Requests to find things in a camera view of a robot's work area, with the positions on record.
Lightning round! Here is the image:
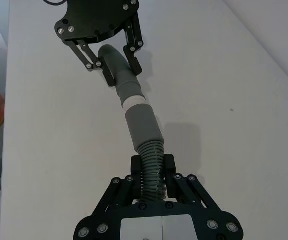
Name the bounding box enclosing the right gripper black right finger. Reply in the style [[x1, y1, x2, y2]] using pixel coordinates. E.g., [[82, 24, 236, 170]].
[[163, 154, 223, 213]]

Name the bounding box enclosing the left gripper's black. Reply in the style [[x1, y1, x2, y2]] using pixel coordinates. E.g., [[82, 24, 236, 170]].
[[54, 0, 145, 88]]

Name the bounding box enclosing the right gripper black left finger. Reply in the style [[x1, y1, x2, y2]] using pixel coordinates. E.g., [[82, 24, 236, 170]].
[[91, 155, 143, 217]]

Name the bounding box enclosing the grey ribbed vacuum hose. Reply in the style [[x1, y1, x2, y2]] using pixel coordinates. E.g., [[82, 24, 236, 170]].
[[98, 44, 167, 203]]

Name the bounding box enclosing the thin black cable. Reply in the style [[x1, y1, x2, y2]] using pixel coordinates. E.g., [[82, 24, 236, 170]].
[[43, 0, 68, 6]]

